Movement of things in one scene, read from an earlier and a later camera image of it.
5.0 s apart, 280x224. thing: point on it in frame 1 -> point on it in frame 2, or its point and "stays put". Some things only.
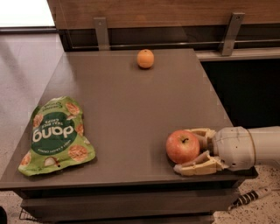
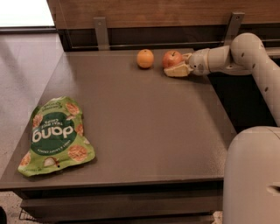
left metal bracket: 101,32 stays put
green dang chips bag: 57,137 stays put
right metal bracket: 235,24 stays put
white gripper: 233,148 -> 199,61
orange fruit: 145,59 stays put
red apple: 182,146 -> 171,59
